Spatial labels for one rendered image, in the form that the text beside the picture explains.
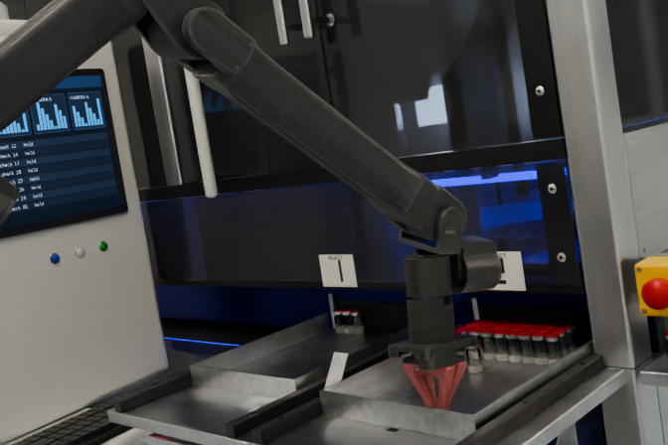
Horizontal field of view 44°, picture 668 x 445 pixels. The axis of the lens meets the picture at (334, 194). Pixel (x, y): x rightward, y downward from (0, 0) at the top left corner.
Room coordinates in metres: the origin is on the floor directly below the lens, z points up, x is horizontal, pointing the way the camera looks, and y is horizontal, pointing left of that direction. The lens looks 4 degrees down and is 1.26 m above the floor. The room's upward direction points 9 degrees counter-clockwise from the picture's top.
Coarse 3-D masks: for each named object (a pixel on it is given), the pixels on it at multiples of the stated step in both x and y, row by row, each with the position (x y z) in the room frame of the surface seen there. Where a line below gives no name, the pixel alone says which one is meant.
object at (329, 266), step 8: (320, 256) 1.50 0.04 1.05; (328, 256) 1.48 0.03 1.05; (336, 256) 1.47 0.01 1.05; (344, 256) 1.45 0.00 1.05; (352, 256) 1.44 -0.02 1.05; (320, 264) 1.50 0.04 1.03; (328, 264) 1.48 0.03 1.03; (336, 264) 1.47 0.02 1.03; (344, 264) 1.46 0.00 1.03; (352, 264) 1.44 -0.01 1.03; (328, 272) 1.49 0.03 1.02; (336, 272) 1.47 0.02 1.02; (344, 272) 1.46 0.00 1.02; (352, 272) 1.44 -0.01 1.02; (328, 280) 1.49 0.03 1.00; (336, 280) 1.47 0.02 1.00; (344, 280) 1.46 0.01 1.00; (352, 280) 1.45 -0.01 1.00
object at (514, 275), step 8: (504, 256) 1.22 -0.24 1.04; (512, 256) 1.21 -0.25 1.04; (520, 256) 1.21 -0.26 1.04; (504, 264) 1.23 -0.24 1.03; (512, 264) 1.22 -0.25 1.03; (520, 264) 1.21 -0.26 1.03; (512, 272) 1.22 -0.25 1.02; (520, 272) 1.21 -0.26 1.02; (512, 280) 1.22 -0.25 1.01; (520, 280) 1.21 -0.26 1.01; (496, 288) 1.24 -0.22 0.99; (504, 288) 1.23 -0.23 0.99; (512, 288) 1.22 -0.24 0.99; (520, 288) 1.21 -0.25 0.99
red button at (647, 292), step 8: (656, 280) 1.04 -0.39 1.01; (664, 280) 1.04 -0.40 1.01; (648, 288) 1.04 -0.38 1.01; (656, 288) 1.03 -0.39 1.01; (664, 288) 1.03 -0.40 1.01; (648, 296) 1.04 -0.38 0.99; (656, 296) 1.03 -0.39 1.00; (664, 296) 1.03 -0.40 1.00; (648, 304) 1.04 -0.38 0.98; (656, 304) 1.04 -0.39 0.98; (664, 304) 1.03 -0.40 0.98
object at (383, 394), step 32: (576, 352) 1.12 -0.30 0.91; (352, 384) 1.16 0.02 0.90; (384, 384) 1.21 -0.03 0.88; (480, 384) 1.14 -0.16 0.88; (512, 384) 1.12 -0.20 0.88; (544, 384) 1.05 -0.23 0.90; (352, 416) 1.08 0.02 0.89; (384, 416) 1.04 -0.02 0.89; (416, 416) 1.00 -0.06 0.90; (448, 416) 0.96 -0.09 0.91; (480, 416) 0.95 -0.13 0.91
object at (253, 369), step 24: (288, 336) 1.54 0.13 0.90; (312, 336) 1.58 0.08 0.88; (336, 336) 1.55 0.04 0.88; (360, 336) 1.52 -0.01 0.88; (384, 336) 1.49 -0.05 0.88; (408, 336) 1.39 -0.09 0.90; (216, 360) 1.41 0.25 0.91; (240, 360) 1.45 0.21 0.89; (264, 360) 1.46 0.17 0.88; (288, 360) 1.43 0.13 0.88; (312, 360) 1.41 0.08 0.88; (360, 360) 1.30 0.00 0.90; (216, 384) 1.33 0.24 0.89; (240, 384) 1.28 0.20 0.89; (264, 384) 1.24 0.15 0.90; (288, 384) 1.20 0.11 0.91
